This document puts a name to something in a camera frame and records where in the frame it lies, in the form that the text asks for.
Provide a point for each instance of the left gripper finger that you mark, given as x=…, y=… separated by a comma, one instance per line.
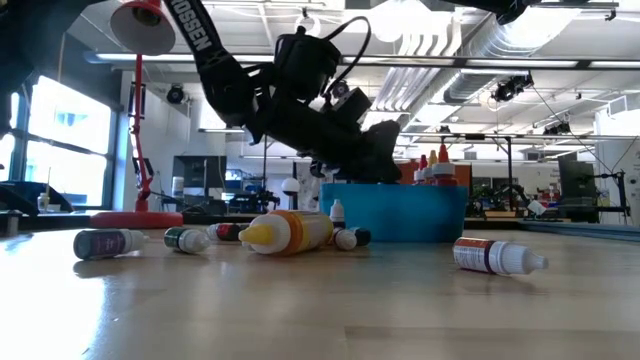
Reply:
x=382, y=155

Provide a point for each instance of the large yellow-cap bottle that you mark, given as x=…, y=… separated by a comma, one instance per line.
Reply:
x=432, y=159
x=300, y=232

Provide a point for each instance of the blue plastic bin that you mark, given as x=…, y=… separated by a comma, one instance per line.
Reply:
x=400, y=215

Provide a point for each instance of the small red-label bottle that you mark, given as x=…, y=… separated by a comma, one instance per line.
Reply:
x=345, y=240
x=227, y=232

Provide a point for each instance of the small brown-label bottle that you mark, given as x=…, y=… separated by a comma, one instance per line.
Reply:
x=480, y=256

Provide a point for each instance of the small green-label bottle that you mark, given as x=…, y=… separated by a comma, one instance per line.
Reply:
x=187, y=241

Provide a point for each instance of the small purple-label bottle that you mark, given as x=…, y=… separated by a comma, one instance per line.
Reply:
x=100, y=244

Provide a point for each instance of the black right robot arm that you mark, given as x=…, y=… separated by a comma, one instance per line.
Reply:
x=505, y=7

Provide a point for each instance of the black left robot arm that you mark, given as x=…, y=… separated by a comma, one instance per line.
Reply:
x=210, y=65

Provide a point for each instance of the black background robot arm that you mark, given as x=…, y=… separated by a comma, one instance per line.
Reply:
x=255, y=199

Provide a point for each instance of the black ceiling spotlight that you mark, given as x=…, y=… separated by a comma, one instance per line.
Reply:
x=175, y=94
x=340, y=86

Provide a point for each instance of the white globe lamp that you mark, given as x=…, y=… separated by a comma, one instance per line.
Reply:
x=290, y=186

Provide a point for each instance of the white patterned curtain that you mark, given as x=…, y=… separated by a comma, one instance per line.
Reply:
x=307, y=195

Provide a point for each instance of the orange panel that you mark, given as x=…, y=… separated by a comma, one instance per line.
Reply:
x=464, y=175

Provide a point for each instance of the black monitor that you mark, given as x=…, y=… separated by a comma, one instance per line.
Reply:
x=200, y=175

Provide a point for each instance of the white device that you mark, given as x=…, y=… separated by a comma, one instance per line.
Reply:
x=536, y=207

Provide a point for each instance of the black equipment stand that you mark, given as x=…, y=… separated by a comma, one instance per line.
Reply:
x=575, y=180

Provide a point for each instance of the red desk lamp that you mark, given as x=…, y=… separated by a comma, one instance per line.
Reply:
x=135, y=220

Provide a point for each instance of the small clear bottle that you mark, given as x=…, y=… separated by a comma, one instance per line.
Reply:
x=44, y=201

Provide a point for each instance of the black slanted panel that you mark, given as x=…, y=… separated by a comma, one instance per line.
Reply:
x=30, y=197

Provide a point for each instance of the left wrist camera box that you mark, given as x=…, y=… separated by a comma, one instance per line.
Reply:
x=354, y=106

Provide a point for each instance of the black gantry frame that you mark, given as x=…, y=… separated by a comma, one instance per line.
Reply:
x=509, y=165
x=265, y=170

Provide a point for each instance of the long ceiling light rail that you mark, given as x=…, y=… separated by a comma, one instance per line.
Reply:
x=425, y=61

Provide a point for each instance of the black ceiling camera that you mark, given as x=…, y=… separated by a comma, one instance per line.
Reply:
x=510, y=87

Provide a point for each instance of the silver air duct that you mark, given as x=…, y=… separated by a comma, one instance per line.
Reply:
x=500, y=45

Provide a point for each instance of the black aluminium table frame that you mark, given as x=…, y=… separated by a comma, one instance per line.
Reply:
x=50, y=220

